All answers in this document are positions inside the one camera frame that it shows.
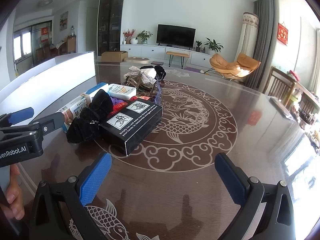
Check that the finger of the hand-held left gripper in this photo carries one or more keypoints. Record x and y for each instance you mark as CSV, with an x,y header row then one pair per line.
x,y
53,120
21,115

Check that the gold hair clip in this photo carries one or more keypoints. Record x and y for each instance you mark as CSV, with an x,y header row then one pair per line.
x,y
132,82

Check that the brown fish-pattern glass desktop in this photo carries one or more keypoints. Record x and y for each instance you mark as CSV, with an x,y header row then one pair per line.
x,y
162,192

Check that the grey curtain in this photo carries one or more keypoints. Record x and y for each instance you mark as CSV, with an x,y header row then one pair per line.
x,y
265,30

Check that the silver sequin bow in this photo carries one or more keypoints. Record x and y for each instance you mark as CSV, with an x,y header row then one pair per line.
x,y
146,76

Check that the cluttered wooden sideboard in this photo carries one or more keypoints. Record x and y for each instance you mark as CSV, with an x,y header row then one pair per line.
x,y
307,105

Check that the purple plastic hair clip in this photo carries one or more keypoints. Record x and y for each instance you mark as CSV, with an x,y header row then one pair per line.
x,y
116,101

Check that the large white storage box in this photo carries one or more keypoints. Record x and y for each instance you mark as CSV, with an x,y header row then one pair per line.
x,y
50,75

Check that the wooden bench metal legs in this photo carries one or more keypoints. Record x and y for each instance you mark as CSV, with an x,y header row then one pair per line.
x,y
177,53

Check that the cardboard box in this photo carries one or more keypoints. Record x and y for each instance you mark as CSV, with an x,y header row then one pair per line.
x,y
113,56

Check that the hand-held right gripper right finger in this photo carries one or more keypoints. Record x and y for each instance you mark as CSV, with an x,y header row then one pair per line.
x,y
230,177

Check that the white blue toothpaste box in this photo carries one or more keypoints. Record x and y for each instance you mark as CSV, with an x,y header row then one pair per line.
x,y
75,103

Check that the framed wall painting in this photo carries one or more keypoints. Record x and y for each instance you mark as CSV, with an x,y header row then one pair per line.
x,y
64,20

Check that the red plastic bag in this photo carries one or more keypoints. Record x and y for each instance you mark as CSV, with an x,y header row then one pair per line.
x,y
117,108

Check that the covered standing air conditioner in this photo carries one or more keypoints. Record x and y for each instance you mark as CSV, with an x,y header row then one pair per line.
x,y
246,35

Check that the white packet orange print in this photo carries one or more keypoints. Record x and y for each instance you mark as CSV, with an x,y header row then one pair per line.
x,y
122,91

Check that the purple floor mat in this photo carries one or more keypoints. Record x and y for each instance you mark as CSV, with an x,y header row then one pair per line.
x,y
192,69

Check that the dark glass display cabinet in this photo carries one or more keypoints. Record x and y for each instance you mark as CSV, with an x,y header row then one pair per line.
x,y
110,17

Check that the orange lounge chair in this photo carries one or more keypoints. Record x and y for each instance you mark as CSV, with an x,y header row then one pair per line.
x,y
225,66

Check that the black plush bundle silver trim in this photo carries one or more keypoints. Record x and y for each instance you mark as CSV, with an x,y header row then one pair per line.
x,y
160,71

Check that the round ceiling light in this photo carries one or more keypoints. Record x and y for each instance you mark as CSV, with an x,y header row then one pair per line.
x,y
46,2

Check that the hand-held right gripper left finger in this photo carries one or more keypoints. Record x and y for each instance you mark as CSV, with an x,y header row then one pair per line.
x,y
96,180

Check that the dark wooden chair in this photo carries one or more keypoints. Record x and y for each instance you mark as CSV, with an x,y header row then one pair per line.
x,y
277,80

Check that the white television cabinet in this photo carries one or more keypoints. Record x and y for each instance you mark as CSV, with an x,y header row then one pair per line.
x,y
150,51

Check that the red flowers in vase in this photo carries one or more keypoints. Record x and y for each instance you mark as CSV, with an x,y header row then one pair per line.
x,y
128,33

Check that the black flat television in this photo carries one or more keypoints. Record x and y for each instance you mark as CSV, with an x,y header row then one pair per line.
x,y
175,35

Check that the green leafy potted plant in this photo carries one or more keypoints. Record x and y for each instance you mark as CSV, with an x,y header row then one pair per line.
x,y
144,35

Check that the person's left hand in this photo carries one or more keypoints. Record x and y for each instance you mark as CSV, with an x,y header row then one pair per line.
x,y
13,197

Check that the red door poster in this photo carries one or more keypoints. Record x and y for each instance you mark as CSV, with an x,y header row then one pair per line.
x,y
45,33

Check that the black velvet scrunchie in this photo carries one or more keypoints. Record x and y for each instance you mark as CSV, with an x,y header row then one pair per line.
x,y
100,102

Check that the beige oval floor stand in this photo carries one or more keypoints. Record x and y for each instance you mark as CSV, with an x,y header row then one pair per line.
x,y
136,60

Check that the wooden dining table set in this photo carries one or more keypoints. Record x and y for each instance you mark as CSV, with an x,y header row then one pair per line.
x,y
60,47

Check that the black box white labels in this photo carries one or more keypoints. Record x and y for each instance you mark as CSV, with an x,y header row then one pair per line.
x,y
140,127

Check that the clear blue glasses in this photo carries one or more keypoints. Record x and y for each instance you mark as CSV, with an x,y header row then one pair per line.
x,y
159,92

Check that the red wall hanging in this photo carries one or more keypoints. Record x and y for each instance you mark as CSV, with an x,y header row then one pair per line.
x,y
282,33

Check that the round white vase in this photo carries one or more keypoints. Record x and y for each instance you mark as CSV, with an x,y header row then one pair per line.
x,y
134,41

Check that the small potted plant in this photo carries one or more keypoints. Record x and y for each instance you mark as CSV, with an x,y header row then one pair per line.
x,y
198,45

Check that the large potted plant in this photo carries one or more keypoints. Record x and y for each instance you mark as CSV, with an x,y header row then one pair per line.
x,y
212,45

